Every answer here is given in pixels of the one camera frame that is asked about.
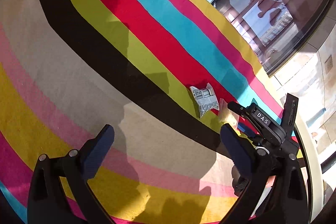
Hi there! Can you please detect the clear packet with round pastry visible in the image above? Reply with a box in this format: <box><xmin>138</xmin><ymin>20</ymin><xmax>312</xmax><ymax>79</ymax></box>
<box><xmin>218</xmin><ymin>98</ymin><xmax>239</xmax><ymax>132</ymax></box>

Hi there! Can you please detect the white printed snack packet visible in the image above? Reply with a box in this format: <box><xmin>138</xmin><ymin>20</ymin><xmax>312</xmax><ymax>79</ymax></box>
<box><xmin>190</xmin><ymin>83</ymin><xmax>219</xmax><ymax>118</ymax></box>

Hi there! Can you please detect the colourful striped cloth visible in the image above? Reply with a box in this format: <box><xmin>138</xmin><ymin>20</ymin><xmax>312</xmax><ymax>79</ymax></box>
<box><xmin>0</xmin><ymin>0</ymin><xmax>305</xmax><ymax>224</ymax></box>

